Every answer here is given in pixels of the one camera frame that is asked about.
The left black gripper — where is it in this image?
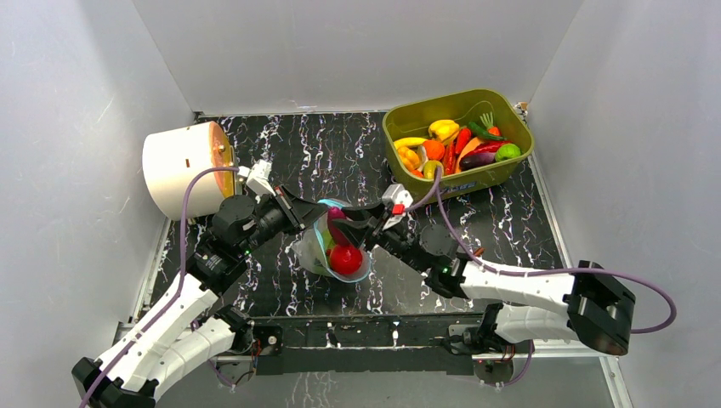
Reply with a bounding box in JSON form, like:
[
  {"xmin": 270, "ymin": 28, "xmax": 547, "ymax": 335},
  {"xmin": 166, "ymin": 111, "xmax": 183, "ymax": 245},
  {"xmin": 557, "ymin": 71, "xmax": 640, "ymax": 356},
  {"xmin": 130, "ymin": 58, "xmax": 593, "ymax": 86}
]
[{"xmin": 239, "ymin": 184, "xmax": 329, "ymax": 257}]

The red toy apple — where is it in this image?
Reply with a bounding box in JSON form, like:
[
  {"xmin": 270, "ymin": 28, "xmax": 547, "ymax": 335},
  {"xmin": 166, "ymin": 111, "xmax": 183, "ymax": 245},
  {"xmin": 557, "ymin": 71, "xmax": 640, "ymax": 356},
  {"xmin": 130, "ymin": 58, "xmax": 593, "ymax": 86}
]
[{"xmin": 326, "ymin": 245, "xmax": 363, "ymax": 275}]

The clear zip top bag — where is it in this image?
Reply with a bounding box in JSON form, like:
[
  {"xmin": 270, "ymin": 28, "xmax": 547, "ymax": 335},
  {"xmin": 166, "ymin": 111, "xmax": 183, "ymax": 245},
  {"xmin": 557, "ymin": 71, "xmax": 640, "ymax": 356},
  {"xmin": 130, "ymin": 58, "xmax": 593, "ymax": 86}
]
[{"xmin": 291, "ymin": 215, "xmax": 371, "ymax": 284}]

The green toy leaf vegetable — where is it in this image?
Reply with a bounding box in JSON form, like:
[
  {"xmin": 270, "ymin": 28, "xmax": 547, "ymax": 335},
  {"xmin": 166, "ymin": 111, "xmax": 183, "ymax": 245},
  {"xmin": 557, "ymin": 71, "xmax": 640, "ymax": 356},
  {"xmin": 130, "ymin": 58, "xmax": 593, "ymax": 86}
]
[{"xmin": 314, "ymin": 215, "xmax": 332, "ymax": 268}]

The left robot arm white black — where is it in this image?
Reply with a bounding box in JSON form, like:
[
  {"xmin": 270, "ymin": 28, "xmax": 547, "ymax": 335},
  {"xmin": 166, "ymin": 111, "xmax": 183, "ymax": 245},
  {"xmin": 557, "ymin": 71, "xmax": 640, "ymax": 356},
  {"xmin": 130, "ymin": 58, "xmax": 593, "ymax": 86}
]
[{"xmin": 71, "ymin": 186, "xmax": 328, "ymax": 407}]

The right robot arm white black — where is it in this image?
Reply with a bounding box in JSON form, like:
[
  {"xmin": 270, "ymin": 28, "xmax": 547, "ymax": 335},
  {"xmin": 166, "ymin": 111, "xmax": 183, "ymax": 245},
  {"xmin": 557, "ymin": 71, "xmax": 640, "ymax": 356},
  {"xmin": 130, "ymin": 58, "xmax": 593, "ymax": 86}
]
[{"xmin": 330, "ymin": 204, "xmax": 635, "ymax": 356}]

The yellow toy banana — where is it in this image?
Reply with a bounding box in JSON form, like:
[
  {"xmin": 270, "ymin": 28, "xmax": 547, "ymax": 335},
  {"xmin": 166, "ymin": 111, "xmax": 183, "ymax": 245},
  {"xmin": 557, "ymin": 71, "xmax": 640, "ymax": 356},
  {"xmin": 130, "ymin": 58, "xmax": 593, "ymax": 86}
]
[{"xmin": 394, "ymin": 137, "xmax": 427, "ymax": 150}]

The orange toy tangerine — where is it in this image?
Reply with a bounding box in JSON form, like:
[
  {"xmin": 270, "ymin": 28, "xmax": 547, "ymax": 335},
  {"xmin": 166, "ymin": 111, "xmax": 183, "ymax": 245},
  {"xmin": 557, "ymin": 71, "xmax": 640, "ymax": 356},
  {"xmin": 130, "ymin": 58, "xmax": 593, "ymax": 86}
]
[{"xmin": 422, "ymin": 139, "xmax": 446, "ymax": 162}]

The dark purple toy eggplant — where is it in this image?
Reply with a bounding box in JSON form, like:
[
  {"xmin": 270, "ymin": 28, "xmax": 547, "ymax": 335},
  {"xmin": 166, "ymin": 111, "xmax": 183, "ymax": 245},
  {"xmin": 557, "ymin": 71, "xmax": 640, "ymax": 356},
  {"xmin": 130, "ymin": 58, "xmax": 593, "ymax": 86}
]
[{"xmin": 458, "ymin": 151, "xmax": 496, "ymax": 171}]

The yellow toy bell pepper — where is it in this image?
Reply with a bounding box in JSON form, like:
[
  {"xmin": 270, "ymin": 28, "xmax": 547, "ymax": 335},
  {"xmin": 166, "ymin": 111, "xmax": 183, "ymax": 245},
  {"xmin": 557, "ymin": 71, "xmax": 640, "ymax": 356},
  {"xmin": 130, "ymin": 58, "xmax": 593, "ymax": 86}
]
[{"xmin": 428, "ymin": 119, "xmax": 461, "ymax": 145}]

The white cylindrical appliance orange lid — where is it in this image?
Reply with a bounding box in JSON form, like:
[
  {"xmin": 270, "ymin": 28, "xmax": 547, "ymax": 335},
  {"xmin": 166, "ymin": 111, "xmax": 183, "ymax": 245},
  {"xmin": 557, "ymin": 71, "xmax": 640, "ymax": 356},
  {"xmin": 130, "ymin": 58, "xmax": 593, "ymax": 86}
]
[{"xmin": 142, "ymin": 122, "xmax": 236, "ymax": 221}]

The red toy chili pepper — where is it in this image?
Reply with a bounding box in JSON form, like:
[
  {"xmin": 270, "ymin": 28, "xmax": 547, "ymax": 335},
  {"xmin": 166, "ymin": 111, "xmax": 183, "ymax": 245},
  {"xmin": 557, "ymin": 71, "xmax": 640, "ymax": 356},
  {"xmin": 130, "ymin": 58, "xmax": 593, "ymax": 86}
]
[{"xmin": 471, "ymin": 140, "xmax": 509, "ymax": 154}]

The olive green plastic bin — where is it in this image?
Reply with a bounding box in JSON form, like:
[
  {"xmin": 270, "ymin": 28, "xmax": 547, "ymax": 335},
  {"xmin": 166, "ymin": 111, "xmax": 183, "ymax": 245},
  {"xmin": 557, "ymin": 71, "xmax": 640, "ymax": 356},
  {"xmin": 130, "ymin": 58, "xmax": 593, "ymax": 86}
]
[{"xmin": 382, "ymin": 88, "xmax": 535, "ymax": 201}]

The lime green toy fruit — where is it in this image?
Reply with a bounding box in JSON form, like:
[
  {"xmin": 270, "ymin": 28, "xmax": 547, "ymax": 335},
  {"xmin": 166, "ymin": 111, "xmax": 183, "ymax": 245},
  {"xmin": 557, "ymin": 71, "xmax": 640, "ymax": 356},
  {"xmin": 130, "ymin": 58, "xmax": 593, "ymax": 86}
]
[{"xmin": 495, "ymin": 143, "xmax": 522, "ymax": 162}]

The orange toy carrot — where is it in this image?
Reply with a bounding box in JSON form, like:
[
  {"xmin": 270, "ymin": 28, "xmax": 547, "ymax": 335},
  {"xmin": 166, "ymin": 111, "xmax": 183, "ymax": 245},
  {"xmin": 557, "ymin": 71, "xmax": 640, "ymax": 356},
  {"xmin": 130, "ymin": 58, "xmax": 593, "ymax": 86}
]
[{"xmin": 480, "ymin": 112, "xmax": 502, "ymax": 140}]

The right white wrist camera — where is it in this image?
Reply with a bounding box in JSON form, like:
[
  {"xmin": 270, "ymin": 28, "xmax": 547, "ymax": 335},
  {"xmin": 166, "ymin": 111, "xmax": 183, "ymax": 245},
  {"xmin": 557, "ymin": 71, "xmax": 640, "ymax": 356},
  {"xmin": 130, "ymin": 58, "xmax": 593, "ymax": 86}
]
[{"xmin": 382, "ymin": 184, "xmax": 413, "ymax": 230}]

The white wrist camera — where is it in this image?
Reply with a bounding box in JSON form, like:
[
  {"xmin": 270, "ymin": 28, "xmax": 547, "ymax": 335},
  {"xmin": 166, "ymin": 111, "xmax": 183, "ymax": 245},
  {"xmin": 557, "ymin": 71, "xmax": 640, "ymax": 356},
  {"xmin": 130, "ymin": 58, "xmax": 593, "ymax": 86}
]
[
  {"xmin": 237, "ymin": 160, "xmax": 275, "ymax": 196},
  {"xmin": 382, "ymin": 184, "xmax": 413, "ymax": 230}
]

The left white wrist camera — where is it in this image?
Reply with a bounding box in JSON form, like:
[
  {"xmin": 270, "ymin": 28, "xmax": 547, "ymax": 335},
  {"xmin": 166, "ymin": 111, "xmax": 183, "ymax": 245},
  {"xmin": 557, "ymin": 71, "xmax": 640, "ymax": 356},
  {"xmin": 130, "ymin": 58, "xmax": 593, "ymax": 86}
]
[{"xmin": 237, "ymin": 160, "xmax": 275, "ymax": 196}]

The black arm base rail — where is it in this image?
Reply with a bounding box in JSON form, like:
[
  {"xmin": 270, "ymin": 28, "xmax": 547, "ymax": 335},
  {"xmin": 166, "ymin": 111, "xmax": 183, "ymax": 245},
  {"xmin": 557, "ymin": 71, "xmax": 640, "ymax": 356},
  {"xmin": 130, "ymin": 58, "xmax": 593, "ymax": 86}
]
[{"xmin": 247, "ymin": 314, "xmax": 531, "ymax": 377}]

